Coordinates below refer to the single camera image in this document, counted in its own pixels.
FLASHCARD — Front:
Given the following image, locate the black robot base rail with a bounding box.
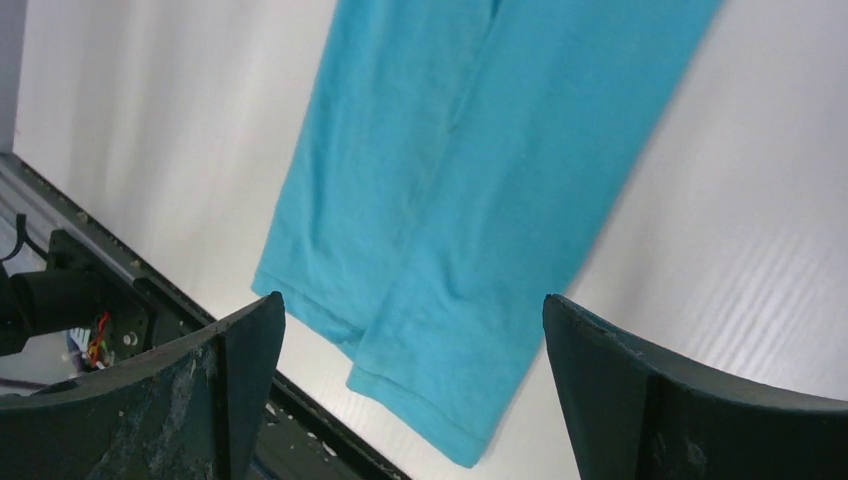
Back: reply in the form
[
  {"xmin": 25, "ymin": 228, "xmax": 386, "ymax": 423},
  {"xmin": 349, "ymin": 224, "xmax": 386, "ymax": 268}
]
[{"xmin": 1, "ymin": 153, "xmax": 402, "ymax": 479}]

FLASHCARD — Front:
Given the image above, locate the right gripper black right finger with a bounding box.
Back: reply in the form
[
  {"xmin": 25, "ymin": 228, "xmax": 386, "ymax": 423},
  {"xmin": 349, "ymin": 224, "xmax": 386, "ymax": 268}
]
[{"xmin": 543, "ymin": 295, "xmax": 847, "ymax": 479}]

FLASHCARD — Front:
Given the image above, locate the cyan t shirt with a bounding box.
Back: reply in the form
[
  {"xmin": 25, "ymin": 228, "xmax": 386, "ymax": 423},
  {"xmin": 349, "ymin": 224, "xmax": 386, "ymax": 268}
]
[{"xmin": 252, "ymin": 1, "xmax": 719, "ymax": 468}]

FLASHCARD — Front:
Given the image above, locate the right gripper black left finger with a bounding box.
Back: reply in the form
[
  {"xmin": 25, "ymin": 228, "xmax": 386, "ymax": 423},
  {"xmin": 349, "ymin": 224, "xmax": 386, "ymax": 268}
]
[{"xmin": 1, "ymin": 293, "xmax": 285, "ymax": 479}]

